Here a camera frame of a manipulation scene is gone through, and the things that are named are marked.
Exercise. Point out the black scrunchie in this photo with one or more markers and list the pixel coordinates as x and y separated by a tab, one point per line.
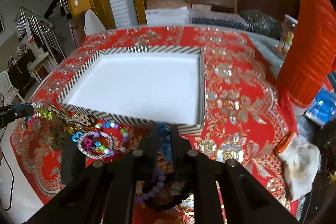
173	193

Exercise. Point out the black plastic bag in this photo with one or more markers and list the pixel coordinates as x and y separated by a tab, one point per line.
262	24

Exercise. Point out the wooden chair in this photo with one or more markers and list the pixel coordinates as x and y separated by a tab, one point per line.
226	4

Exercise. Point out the silver rhinestone bangle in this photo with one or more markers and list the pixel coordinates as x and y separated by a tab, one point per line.
95	145

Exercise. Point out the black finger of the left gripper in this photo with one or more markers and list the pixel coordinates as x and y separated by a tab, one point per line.
9	114

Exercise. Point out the white ironing board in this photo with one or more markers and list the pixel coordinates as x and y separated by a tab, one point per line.
92	24

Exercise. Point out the metal stair railing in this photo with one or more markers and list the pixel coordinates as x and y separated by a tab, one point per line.
41	28

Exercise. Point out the striped white jewelry box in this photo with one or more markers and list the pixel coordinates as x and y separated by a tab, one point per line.
141	85

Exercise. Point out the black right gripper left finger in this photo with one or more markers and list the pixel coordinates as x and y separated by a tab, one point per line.
137	165

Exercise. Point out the white crumpled cloth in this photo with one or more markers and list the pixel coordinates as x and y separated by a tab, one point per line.
300	160

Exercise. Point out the leopard print bow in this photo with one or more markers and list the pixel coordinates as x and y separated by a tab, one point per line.
72	118

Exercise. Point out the white storage box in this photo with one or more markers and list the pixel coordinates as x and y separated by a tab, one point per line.
167	17

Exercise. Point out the blue plastic object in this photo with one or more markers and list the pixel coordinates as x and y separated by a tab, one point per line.
322	108

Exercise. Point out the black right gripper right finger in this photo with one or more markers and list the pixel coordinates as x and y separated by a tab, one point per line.
201	174

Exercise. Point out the orange knitted sleeve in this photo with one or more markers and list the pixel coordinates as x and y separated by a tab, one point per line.
311	56

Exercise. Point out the red gold floral tablecloth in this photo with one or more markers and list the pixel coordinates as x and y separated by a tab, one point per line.
245	120

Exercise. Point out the black hair clip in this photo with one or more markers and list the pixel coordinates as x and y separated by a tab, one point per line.
73	161

